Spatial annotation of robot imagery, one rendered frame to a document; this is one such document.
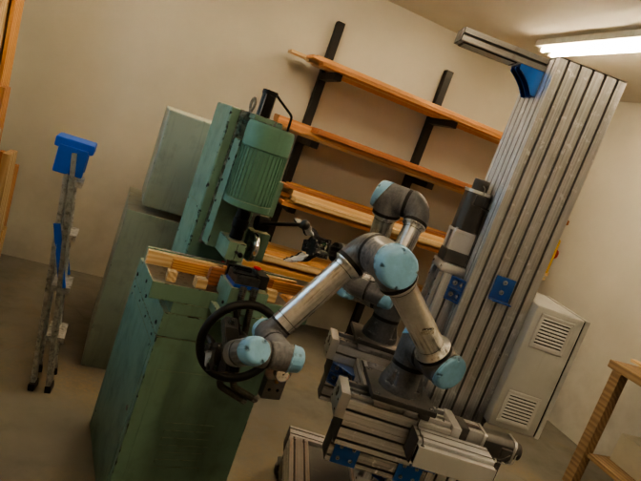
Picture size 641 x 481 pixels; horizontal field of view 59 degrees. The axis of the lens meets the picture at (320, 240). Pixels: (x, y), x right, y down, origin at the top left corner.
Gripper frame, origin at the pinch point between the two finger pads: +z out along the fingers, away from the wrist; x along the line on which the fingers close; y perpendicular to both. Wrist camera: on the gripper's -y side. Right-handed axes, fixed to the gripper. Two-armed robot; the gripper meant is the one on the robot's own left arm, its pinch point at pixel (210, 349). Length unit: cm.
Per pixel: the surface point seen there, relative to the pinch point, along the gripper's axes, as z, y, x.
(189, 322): 21.2, -10.5, -1.4
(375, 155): 137, -172, 149
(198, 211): 35, -55, -1
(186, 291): 15.8, -19.5, -5.9
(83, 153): 76, -81, -43
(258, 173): 0, -62, 7
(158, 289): 16.3, -18.3, -15.0
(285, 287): 27, -32, 37
